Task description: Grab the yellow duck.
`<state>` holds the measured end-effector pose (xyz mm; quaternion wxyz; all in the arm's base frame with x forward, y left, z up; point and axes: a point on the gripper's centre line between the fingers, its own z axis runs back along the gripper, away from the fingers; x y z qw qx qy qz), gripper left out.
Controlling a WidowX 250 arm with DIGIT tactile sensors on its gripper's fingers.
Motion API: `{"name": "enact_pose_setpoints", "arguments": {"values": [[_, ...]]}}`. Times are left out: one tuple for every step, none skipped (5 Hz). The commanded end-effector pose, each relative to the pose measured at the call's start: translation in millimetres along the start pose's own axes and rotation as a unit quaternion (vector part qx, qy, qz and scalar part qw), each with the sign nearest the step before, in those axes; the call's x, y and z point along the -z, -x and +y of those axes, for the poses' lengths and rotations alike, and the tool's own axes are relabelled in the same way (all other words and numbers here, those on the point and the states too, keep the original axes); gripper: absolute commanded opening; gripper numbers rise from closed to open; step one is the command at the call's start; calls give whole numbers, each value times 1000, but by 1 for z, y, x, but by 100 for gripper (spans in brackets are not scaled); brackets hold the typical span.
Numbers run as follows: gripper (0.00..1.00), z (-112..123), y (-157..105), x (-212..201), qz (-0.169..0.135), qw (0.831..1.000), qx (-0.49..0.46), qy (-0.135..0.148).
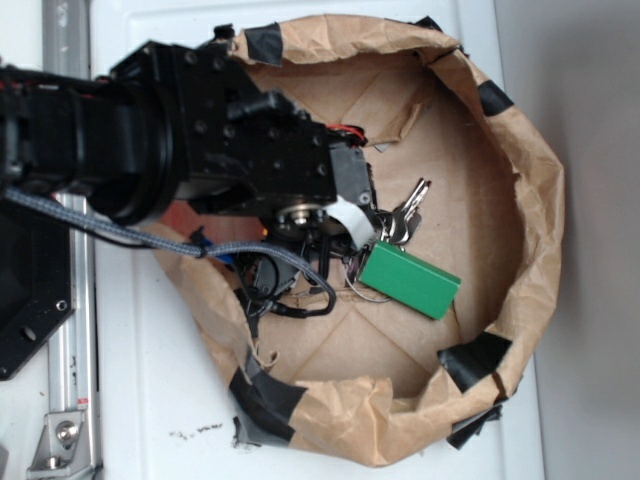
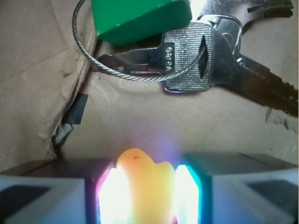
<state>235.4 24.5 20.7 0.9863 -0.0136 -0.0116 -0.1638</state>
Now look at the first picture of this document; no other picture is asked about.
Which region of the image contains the aluminium extrusion rail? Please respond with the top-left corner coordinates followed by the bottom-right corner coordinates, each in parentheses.
top-left (41, 1), bottom-right (103, 479)

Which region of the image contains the silver key bunch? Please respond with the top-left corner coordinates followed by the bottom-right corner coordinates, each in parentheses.
top-left (343, 178), bottom-right (432, 304)

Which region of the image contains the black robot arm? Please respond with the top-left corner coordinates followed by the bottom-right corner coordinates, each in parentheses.
top-left (1, 25), bottom-right (374, 251)

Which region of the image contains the white plastic cooler lid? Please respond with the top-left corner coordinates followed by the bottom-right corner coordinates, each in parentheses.
top-left (89, 1), bottom-right (545, 479)

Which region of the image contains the silver rail corner bracket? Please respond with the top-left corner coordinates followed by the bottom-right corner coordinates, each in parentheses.
top-left (26, 411), bottom-right (95, 479)

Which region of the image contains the brown paper bag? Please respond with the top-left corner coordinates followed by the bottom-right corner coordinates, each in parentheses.
top-left (144, 13), bottom-right (566, 469)

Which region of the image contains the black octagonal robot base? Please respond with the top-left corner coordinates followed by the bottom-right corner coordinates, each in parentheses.
top-left (0, 201), bottom-right (73, 381)

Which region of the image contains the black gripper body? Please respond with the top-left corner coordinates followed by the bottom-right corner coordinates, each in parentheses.
top-left (109, 40), bottom-right (374, 248)

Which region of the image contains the green rectangular block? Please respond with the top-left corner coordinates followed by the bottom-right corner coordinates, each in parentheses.
top-left (359, 241), bottom-right (461, 320)

